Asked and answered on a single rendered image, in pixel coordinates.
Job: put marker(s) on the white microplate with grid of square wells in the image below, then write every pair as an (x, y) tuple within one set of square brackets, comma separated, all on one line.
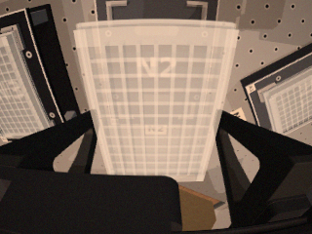
[(140, 144), (289, 97), (19, 95)]

